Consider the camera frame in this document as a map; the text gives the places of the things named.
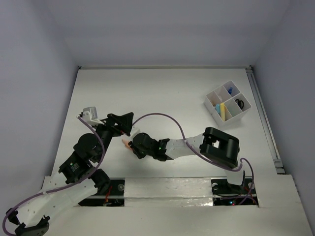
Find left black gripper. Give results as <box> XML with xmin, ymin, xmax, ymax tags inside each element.
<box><xmin>94</xmin><ymin>112</ymin><xmax>134</xmax><ymax>161</ymax></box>

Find orange highlighter pen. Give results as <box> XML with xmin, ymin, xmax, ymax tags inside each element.
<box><xmin>122</xmin><ymin>139</ymin><xmax>132</xmax><ymax>150</ymax></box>

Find yellow highlighter pen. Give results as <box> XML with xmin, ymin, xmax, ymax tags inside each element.
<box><xmin>220</xmin><ymin>103</ymin><xmax>226</xmax><ymax>122</ymax></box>

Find black scissors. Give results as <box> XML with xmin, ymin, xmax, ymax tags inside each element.
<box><xmin>235</xmin><ymin>99</ymin><xmax>245</xmax><ymax>110</ymax></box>

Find blue highlighter pen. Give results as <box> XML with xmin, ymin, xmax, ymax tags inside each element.
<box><xmin>216</xmin><ymin>104</ymin><xmax>221</xmax><ymax>115</ymax></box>

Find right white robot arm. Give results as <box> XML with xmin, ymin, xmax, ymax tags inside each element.
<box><xmin>127</xmin><ymin>127</ymin><xmax>245</xmax><ymax>193</ymax></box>

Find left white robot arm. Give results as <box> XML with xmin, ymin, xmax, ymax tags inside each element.
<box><xmin>2</xmin><ymin>108</ymin><xmax>134</xmax><ymax>236</ymax></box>

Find white four-compartment organizer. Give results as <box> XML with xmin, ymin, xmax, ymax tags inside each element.
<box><xmin>204</xmin><ymin>81</ymin><xmax>252</xmax><ymax>127</ymax></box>

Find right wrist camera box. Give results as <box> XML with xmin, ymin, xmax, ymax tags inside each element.
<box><xmin>130</xmin><ymin>126</ymin><xmax>141</xmax><ymax>139</ymax></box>

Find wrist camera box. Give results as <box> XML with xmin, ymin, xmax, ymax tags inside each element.
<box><xmin>79</xmin><ymin>107</ymin><xmax>103</xmax><ymax>126</ymax></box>
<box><xmin>130</xmin><ymin>126</ymin><xmax>141</xmax><ymax>139</ymax></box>

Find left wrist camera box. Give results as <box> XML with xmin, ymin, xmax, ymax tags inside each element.
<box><xmin>79</xmin><ymin>107</ymin><xmax>103</xmax><ymax>126</ymax></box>

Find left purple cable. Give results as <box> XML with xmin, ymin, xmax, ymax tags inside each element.
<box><xmin>1</xmin><ymin>115</ymin><xmax>105</xmax><ymax>236</ymax></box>

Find purple cable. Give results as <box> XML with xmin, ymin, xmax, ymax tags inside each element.
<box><xmin>1</xmin><ymin>115</ymin><xmax>105</xmax><ymax>236</ymax></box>
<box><xmin>132</xmin><ymin>113</ymin><xmax>254</xmax><ymax>206</ymax></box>

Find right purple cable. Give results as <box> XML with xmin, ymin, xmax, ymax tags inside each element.
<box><xmin>132</xmin><ymin>113</ymin><xmax>254</xmax><ymax>206</ymax></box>

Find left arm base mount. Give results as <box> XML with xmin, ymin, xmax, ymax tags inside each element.
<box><xmin>78</xmin><ymin>178</ymin><xmax>125</xmax><ymax>207</ymax></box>

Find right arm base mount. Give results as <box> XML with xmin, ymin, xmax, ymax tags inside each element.
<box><xmin>211</xmin><ymin>176</ymin><xmax>259</xmax><ymax>206</ymax></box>

